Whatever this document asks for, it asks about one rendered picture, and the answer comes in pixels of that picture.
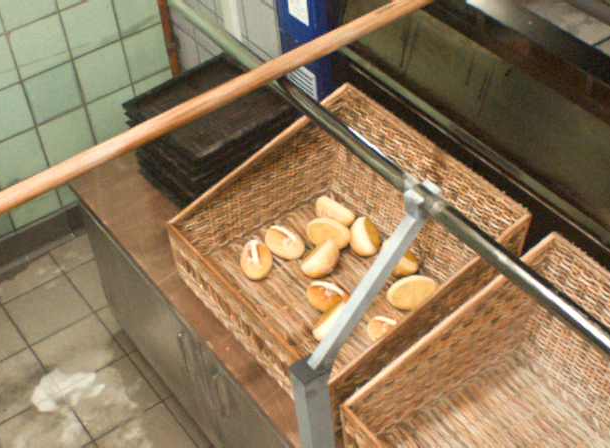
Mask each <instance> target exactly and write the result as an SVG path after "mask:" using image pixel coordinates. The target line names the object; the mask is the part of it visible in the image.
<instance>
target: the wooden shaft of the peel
mask: <svg viewBox="0 0 610 448"><path fill-rule="evenodd" d="M435 1H437V0H396V1H394V2H392V3H390V4H388V5H386V6H384V7H382V8H380V9H378V10H376V11H373V12H371V13H369V14H367V15H365V16H363V17H361V18H359V19H357V20H355V21H353V22H351V23H348V24H346V25H344V26H341V27H339V28H337V29H335V30H333V31H331V32H329V33H327V34H325V35H323V36H321V37H319V38H317V39H315V40H313V41H310V42H308V43H306V44H304V45H302V46H300V48H298V49H296V50H294V51H292V52H289V53H287V54H285V55H283V56H281V57H279V58H276V59H274V60H272V61H270V62H268V63H266V64H264V65H262V66H260V67H258V68H256V69H254V70H252V71H250V72H248V73H245V74H243V75H241V76H239V77H237V78H235V79H233V80H230V81H228V82H226V83H224V84H222V85H220V86H218V87H216V88H213V89H211V90H209V91H207V92H205V93H203V94H201V95H199V96H197V97H195V98H193V99H191V100H189V101H187V102H185V103H182V105H180V106H178V107H176V108H174V109H171V110H169V111H167V112H165V113H163V114H161V115H159V116H157V117H155V118H153V119H151V120H148V121H146V122H144V123H142V124H140V125H138V126H136V127H134V128H132V129H130V130H128V131H126V132H124V133H122V134H120V135H117V136H115V137H113V138H110V139H108V140H106V141H104V142H102V143H100V144H98V145H96V146H94V147H92V148H90V149H88V150H85V151H83V152H81V153H79V154H77V155H75V156H73V157H71V158H69V159H67V160H65V161H63V162H61V163H59V165H57V166H54V167H52V168H49V169H47V170H45V171H43V172H41V173H39V174H37V175H35V176H33V177H31V178H29V179H27V180H25V181H22V182H20V183H18V184H16V185H14V186H12V187H10V188H8V189H6V190H4V191H2V192H0V215H2V214H4V213H6V212H8V211H10V210H12V209H14V208H16V207H18V206H20V205H22V204H24V203H27V202H29V201H31V200H33V199H35V198H37V197H39V196H41V195H43V194H45V193H47V192H49V191H52V190H54V189H56V188H58V187H60V186H62V185H64V184H66V183H68V182H70V181H72V180H74V179H76V178H78V177H80V176H82V175H84V174H86V173H88V172H90V171H92V170H94V169H96V168H98V167H101V166H103V165H105V164H107V162H109V161H112V160H114V159H116V158H118V157H120V156H122V155H124V154H126V153H128V152H130V151H132V150H134V149H136V148H138V147H140V146H142V145H144V144H146V143H148V142H150V141H152V140H154V139H156V138H158V137H160V136H162V135H164V134H166V133H168V132H170V131H174V130H176V129H178V128H180V127H182V126H184V125H186V124H188V123H190V122H192V121H194V120H196V119H198V118H200V117H202V116H204V115H206V114H208V113H210V112H212V111H214V110H216V109H218V108H220V107H222V106H224V105H226V103H228V102H230V101H233V100H235V99H237V98H239V97H241V96H243V95H245V94H248V93H250V92H252V91H254V90H256V89H258V88H260V87H262V86H264V85H266V84H268V83H270V82H272V81H274V80H276V79H278V78H280V77H282V76H284V75H286V74H288V73H290V72H293V71H295V70H297V69H299V68H301V67H303V66H305V65H307V64H309V63H311V62H313V61H315V60H317V59H320V58H322V57H324V56H326V55H328V54H330V53H332V52H334V51H336V50H338V49H340V48H342V46H344V45H346V44H348V43H351V42H353V41H355V40H357V39H359V38H361V37H363V36H365V35H367V34H369V33H371V32H373V31H375V30H377V29H379V28H381V27H383V26H385V25H387V24H389V23H391V22H394V21H396V20H398V19H400V18H402V17H404V16H406V15H409V14H411V13H413V12H415V11H417V10H419V9H421V8H423V7H425V6H427V5H429V4H431V3H433V2H435Z"/></svg>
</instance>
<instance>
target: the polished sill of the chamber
mask: <svg viewBox="0 0 610 448"><path fill-rule="evenodd" d="M434 3H436V4H437V5H439V6H441V7H442V8H444V9H446V10H447V11H449V12H451V13H452V14H454V15H456V16H457V17H459V18H461V19H462V20H464V21H466V22H468V23H470V24H471V25H473V26H475V27H476V28H478V29H480V30H481V31H483V32H485V33H486V34H488V35H490V36H491V37H493V38H495V39H496V40H498V41H500V42H501V43H503V44H505V45H506V46H508V47H510V48H511V49H513V50H515V52H516V53H518V54H519V55H521V56H524V57H525V58H527V59H529V60H530V61H532V62H534V63H535V64H537V65H539V66H540V67H542V68H544V69H545V70H547V71H549V72H550V73H552V74H554V75H555V76H557V77H559V78H560V79H562V80H564V81H565V82H567V83H569V84H570V85H572V86H574V87H575V88H577V89H578V90H581V91H583V92H584V93H586V94H588V95H589V96H591V97H593V98H594V99H596V100H598V101H599V102H601V103H603V104H604V105H606V106H608V107H609V108H610V56H608V55H606V53H604V52H603V51H601V50H599V49H597V48H595V47H594V46H592V45H590V44H588V43H587V42H585V41H583V40H581V39H579V38H577V37H575V36H573V35H571V34H570V33H568V32H566V31H564V30H562V29H561V28H559V27H557V26H555V25H554V24H552V23H550V22H548V21H546V20H545V19H543V18H541V17H539V16H537V15H536V14H534V13H532V12H530V11H529V10H527V9H525V8H523V7H520V6H519V5H517V4H515V3H513V2H512V1H510V0H437V1H435V2H434Z"/></svg>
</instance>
